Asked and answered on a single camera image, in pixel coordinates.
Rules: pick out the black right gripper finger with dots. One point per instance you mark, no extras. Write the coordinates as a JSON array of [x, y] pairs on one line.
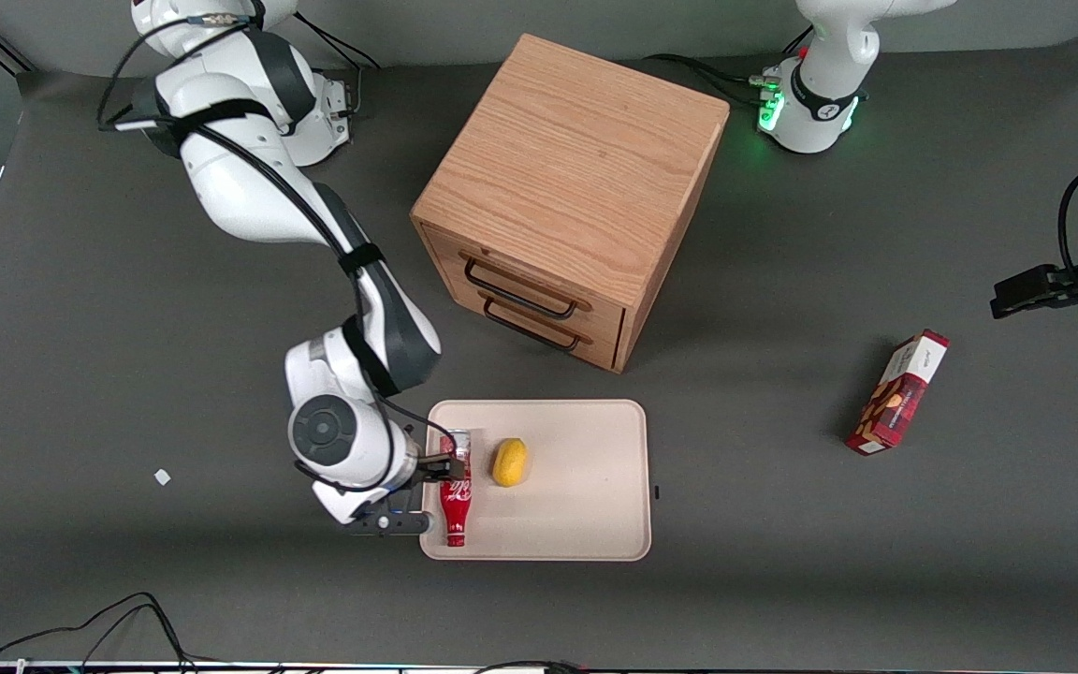
[[438, 465]]

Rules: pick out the red coke bottle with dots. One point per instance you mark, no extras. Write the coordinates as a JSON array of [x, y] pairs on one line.
[[456, 505]]

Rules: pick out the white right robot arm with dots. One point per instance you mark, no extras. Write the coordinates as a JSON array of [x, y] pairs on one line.
[[249, 187]]

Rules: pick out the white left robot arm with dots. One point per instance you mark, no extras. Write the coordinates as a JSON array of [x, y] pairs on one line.
[[815, 94]]

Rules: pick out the beige plastic tray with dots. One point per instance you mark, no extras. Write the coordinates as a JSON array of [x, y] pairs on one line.
[[586, 487]]

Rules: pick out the yellow lemon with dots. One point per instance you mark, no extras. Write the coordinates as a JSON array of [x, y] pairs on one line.
[[509, 463]]

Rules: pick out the red plaid shortbread box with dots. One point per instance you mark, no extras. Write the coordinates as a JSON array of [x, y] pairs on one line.
[[899, 393]]

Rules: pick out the wooden drawer front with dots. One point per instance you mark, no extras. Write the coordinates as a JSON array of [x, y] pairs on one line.
[[450, 257], [595, 351]]

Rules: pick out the wooden drawer cabinet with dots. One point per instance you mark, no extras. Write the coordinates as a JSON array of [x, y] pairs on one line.
[[576, 159]]

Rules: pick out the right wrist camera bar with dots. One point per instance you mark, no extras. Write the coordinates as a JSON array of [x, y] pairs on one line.
[[385, 522]]

